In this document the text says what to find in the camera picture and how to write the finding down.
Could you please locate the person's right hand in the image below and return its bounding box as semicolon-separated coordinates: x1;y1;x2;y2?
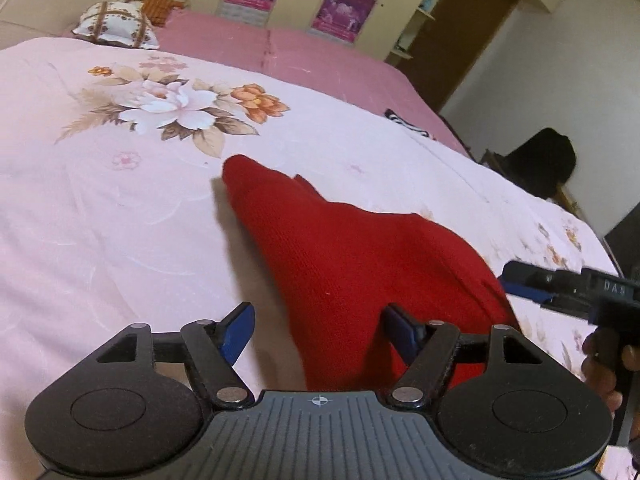
581;331;624;414

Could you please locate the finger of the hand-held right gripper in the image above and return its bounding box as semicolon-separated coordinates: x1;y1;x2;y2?
501;259;588;291
504;281;593;320

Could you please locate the orange cushion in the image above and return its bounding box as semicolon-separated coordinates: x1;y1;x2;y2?
140;0;187;29

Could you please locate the brown wooden door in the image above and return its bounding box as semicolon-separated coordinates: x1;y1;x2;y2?
390;0;519;113

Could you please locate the cream corner shelf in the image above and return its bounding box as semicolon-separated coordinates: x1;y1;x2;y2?
390;0;462;61

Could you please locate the red knitted sweater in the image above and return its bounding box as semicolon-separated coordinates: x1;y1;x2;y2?
221;154;521;393

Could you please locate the floral patterned pillow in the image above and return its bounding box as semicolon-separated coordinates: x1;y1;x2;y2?
72;0;161;52

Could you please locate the black and white striped cloth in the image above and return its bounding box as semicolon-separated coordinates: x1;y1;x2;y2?
384;108;437;140

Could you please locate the pink bed sheet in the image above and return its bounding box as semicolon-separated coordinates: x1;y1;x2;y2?
60;9;473;161

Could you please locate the pink floral blanket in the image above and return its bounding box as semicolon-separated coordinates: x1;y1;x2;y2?
0;35;640;480

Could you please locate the black bag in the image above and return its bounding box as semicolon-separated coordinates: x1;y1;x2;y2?
500;127;577;199

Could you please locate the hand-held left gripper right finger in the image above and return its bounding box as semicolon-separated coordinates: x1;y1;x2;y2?
381;304;548;407

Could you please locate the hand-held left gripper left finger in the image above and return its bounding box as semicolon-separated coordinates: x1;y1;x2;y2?
92;301;257;410

